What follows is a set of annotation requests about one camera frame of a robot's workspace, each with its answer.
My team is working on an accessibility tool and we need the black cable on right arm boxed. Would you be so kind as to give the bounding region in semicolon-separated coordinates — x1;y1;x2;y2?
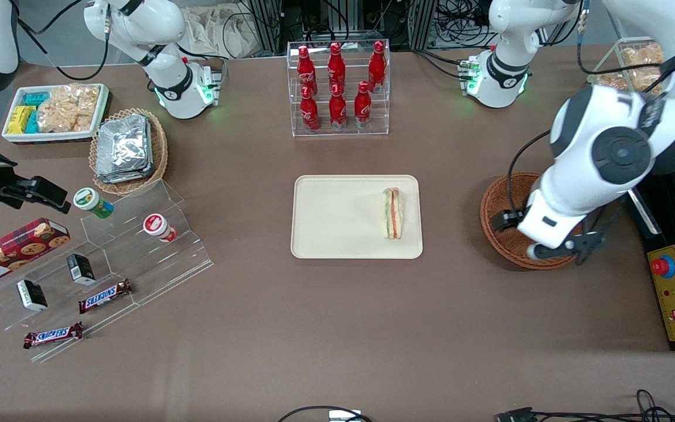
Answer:
17;0;110;82

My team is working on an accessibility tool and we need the clear bag of pastry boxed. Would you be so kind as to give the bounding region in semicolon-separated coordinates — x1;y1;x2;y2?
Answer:
594;71;630;93
622;43;665;72
629;69;666;94

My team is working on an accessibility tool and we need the red tartan cookie box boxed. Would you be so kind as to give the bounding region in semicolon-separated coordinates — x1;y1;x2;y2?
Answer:
0;217;71;290

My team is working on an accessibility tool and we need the black cable with white plug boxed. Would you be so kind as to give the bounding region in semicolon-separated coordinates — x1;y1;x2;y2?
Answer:
278;405;374;422

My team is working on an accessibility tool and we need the round brown wicker basket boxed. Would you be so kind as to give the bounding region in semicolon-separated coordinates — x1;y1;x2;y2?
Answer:
480;171;588;271

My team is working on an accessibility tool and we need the oval tan wicker basket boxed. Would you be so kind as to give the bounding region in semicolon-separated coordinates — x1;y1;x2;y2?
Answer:
88;108;169;196

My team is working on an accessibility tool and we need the black connector with cables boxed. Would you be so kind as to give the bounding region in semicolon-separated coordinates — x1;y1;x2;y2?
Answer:
496;389;675;422

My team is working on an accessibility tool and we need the triangle sandwich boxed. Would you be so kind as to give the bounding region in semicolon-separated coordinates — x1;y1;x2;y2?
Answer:
381;188;407;240

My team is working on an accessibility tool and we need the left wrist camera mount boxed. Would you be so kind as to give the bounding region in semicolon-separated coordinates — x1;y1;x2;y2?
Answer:
527;231;609;266

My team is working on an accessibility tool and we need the brown snickers bar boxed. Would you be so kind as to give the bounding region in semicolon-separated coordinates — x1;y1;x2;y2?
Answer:
78;278;134;315
23;321;84;350

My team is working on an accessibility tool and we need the red lidded snack cup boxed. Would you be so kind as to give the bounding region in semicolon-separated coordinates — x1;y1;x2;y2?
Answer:
142;213;178;243

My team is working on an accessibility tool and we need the clear acrylic stepped stand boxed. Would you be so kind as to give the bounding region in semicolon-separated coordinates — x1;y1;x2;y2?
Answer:
0;179;215;364

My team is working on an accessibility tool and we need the green lidded snack cup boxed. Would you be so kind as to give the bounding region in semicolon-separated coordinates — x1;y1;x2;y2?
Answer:
73;187;114;220

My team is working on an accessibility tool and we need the black box with yellow panel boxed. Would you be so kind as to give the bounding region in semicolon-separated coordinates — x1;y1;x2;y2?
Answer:
629;164;675;353

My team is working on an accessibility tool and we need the aluminium frame profile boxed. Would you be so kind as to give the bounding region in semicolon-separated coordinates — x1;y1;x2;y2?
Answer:
248;0;283;55
407;0;437;51

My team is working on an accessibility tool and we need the white wire rack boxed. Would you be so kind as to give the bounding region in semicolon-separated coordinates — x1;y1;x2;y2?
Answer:
586;36;666;96

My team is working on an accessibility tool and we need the white cloth bag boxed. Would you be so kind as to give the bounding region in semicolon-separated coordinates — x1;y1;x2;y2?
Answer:
182;5;260;60

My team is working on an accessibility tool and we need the black cable tangle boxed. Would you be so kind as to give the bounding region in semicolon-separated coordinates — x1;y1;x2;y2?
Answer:
436;0;500;49

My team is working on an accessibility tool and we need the clear acrylic bottle rack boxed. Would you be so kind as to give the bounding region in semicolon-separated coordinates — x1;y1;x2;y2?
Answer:
287;39;391;138

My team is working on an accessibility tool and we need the yellow snack pack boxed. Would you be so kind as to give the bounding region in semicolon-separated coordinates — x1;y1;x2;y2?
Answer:
7;105;36;135

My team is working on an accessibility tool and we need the small black carton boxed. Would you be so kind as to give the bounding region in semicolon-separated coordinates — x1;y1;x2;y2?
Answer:
16;279;49;312
66;253;97;287

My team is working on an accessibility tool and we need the red cola bottle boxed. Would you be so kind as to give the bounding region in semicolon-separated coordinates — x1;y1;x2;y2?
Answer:
300;86;321;132
296;45;317;97
328;42;346;90
329;84;347;131
369;40;387;94
353;81;372;128

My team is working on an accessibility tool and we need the clear bag of crackers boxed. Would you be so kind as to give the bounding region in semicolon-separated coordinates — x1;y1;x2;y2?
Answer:
36;83;101;134

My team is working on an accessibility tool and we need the silver foil pack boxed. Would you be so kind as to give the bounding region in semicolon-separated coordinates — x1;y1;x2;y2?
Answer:
95;167;154;185
96;114;154;175

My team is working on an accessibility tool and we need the black base cable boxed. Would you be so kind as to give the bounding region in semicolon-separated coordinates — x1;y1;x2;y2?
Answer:
412;49;468;80

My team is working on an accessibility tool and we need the white rectangular snack tray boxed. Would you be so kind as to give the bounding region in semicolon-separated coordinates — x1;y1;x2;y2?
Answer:
1;83;110;144

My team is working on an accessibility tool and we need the beige plastic tray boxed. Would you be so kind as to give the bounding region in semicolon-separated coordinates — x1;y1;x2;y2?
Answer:
291;175;424;260

